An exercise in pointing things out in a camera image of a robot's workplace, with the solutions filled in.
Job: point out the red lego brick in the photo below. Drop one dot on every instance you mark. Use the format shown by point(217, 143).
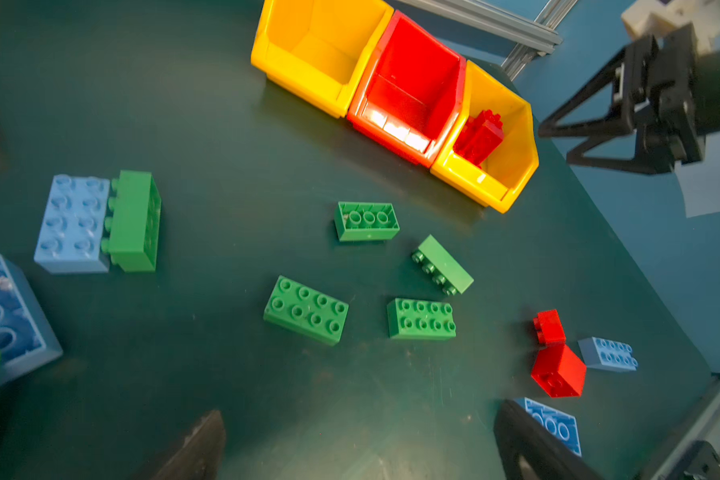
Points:
point(559, 371)
point(548, 328)

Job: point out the light blue lego brick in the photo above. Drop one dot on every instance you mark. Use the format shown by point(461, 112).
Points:
point(72, 229)
point(561, 425)
point(609, 355)

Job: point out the light blue lego near left gripper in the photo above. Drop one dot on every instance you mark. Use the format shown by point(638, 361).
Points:
point(27, 341)

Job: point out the aluminium right corner post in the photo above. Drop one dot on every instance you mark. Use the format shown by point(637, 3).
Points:
point(538, 39)

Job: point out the yellow bin near right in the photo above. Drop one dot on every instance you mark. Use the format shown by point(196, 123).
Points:
point(504, 174)

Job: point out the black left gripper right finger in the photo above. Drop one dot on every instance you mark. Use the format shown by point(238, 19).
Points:
point(528, 451)

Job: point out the yellow bin far left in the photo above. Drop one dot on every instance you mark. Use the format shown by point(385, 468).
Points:
point(319, 49)

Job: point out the aluminium back frame rail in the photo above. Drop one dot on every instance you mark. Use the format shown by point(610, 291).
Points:
point(476, 14)

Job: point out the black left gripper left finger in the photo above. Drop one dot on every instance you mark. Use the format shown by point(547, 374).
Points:
point(198, 454)

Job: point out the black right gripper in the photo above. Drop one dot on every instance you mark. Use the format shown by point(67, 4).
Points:
point(683, 94)

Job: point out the green lego brick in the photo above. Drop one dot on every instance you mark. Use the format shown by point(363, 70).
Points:
point(306, 311)
point(445, 272)
point(411, 319)
point(133, 225)
point(365, 221)

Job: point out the light blue lego brick upper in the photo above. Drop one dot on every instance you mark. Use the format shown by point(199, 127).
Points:
point(72, 229)

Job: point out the red middle bin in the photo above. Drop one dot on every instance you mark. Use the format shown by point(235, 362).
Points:
point(411, 92)

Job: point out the yellow bin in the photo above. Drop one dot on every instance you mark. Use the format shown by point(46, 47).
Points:
point(504, 174)
point(319, 49)

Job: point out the green lego brick beside blue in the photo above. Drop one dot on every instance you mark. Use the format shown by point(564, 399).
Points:
point(133, 225)

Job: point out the front aluminium rail bed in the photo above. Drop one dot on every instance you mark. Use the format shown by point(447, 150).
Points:
point(692, 450)

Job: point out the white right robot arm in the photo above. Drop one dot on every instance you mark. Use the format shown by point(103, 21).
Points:
point(648, 23)

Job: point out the light blue lego brick front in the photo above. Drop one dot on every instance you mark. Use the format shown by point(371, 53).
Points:
point(561, 425)

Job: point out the light blue lego brick right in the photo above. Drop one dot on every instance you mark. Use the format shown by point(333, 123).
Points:
point(609, 355)

